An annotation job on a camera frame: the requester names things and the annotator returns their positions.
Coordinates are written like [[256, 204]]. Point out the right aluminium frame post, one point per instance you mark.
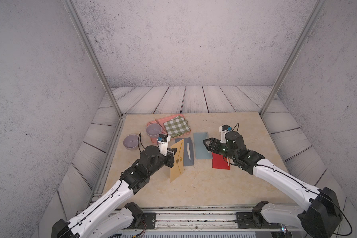
[[304, 34]]

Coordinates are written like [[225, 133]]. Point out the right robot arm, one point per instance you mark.
[[316, 210]]

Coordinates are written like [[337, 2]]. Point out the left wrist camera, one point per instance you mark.
[[163, 141]]

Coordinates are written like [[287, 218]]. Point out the aluminium frame post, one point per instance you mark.
[[304, 34], [73, 14]]

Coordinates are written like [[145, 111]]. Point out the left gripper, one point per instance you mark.
[[169, 158]]

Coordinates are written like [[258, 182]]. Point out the lilac bowl on table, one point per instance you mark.
[[131, 142]]

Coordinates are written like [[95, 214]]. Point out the grey envelope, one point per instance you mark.
[[188, 157]]

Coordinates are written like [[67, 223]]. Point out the red envelope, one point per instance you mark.
[[220, 162]]

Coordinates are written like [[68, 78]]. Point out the green checkered cloth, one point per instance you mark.
[[177, 126]]

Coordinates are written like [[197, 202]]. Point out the yellow envelope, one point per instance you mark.
[[177, 169]]

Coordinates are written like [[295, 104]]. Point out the left aluminium frame post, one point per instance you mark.
[[73, 14]]

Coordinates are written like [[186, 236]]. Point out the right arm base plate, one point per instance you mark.
[[250, 218]]

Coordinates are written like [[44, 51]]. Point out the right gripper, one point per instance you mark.
[[213, 141]]

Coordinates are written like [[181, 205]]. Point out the lilac bowl on tray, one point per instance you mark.
[[153, 130]]

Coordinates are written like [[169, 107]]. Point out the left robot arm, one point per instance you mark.
[[112, 212]]

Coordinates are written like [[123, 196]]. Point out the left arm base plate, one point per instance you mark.
[[141, 220]]

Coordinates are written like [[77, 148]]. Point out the light blue envelope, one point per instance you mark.
[[201, 153]]

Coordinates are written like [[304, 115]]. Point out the aluminium front rail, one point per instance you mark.
[[194, 220]]

